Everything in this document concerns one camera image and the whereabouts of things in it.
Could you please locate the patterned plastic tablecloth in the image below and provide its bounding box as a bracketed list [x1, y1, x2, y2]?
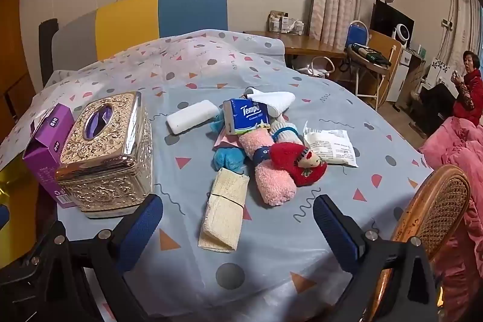
[0, 28, 434, 322]

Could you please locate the gold metal tray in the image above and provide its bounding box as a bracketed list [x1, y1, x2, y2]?
[0, 152, 38, 202]

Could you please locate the pink blanket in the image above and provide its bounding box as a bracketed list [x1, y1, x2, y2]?
[419, 116, 483, 322]

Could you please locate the red doll sock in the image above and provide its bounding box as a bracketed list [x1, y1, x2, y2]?
[270, 142, 328, 188]

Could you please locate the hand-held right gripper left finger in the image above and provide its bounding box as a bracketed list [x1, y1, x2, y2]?
[0, 194, 165, 322]

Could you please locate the rattan chair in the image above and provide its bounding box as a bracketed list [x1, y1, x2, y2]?
[372, 164, 472, 322]

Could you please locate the white round fan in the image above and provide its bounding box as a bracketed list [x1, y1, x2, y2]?
[392, 26, 410, 49]

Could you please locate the black television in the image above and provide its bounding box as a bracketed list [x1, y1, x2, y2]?
[370, 1, 415, 43]

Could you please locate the blue tissue pack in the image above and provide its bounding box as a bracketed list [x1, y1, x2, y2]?
[222, 98, 272, 136]

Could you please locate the white paper napkin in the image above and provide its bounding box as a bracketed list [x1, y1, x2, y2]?
[247, 91, 296, 111]

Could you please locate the white plastic packet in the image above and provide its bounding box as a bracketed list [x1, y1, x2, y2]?
[303, 122, 358, 168]

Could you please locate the round folding table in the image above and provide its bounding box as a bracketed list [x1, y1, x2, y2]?
[347, 43, 393, 111]

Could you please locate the grey yellow blue sofa chair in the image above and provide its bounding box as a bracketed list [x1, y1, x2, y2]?
[51, 0, 229, 72]

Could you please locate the white sponge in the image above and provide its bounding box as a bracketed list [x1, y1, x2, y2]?
[166, 99, 220, 135]

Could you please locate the purple cardboard box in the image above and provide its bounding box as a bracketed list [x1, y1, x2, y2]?
[23, 103, 76, 209]

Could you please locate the cream fluffy sock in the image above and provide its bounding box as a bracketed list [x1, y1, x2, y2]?
[269, 114, 304, 147]

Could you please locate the blue teddy bear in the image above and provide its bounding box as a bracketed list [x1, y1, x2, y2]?
[209, 111, 246, 172]

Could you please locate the group of small boxes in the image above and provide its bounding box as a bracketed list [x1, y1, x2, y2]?
[268, 11, 304, 35]

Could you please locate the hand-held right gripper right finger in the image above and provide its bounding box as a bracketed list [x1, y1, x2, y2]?
[313, 195, 442, 322]

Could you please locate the pink towel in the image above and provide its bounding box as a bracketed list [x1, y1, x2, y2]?
[238, 129, 298, 207]

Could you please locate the orange wooden wardrobe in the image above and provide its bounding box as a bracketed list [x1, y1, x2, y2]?
[0, 0, 38, 142]

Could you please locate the wooden desk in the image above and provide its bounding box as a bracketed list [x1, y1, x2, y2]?
[243, 30, 348, 60]

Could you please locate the wooden panel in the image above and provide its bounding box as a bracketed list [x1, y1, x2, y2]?
[368, 30, 402, 100]

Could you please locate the white tote bag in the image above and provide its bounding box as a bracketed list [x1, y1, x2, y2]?
[298, 56, 334, 77]

